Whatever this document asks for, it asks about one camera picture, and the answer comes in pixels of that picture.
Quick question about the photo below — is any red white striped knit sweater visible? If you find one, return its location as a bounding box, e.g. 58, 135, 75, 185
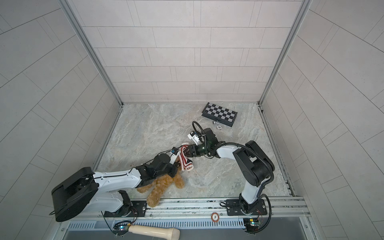
180, 145, 194, 172

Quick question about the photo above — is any brown teddy bear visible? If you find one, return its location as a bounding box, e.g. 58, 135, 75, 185
137, 163, 185, 208

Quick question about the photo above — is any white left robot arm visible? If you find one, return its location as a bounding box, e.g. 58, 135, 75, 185
51, 153, 178, 222

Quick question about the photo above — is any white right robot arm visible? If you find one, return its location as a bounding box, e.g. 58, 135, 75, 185
184, 128, 275, 215

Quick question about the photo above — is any folded black chess board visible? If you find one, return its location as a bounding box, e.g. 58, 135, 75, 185
202, 103, 238, 127

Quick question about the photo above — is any round red sticker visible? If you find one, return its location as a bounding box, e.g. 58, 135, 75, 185
211, 213, 220, 223

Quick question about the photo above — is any left green circuit board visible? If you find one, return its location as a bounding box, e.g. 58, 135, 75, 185
113, 221, 132, 236

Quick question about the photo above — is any green circuit board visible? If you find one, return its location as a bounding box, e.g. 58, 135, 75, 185
113, 221, 132, 236
243, 218, 260, 233

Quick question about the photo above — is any right green circuit board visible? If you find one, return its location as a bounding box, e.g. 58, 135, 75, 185
243, 218, 260, 233

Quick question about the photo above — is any aluminium corner profile right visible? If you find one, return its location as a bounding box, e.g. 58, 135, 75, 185
259, 0, 312, 107

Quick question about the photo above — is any aluminium corner profile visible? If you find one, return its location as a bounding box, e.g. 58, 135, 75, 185
58, 0, 123, 107
259, 0, 312, 107

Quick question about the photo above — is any aluminium corner profile left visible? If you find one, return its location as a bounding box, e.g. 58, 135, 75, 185
58, 0, 123, 107

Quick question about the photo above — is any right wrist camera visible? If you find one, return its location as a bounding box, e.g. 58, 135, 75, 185
188, 131, 202, 145

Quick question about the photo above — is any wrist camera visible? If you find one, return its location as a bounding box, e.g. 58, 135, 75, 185
188, 131, 202, 145
171, 147, 180, 156

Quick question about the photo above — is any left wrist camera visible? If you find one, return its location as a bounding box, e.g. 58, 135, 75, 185
171, 147, 180, 156

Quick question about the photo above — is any thin black camera cable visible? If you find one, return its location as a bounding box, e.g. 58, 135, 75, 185
131, 148, 181, 169

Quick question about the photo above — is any beige wooden handle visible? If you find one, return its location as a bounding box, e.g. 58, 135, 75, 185
129, 225, 181, 240

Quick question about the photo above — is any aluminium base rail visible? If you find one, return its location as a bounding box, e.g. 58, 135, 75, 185
69, 197, 310, 230

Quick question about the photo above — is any black corrugated cable conduit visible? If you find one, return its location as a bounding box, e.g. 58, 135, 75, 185
191, 120, 275, 235

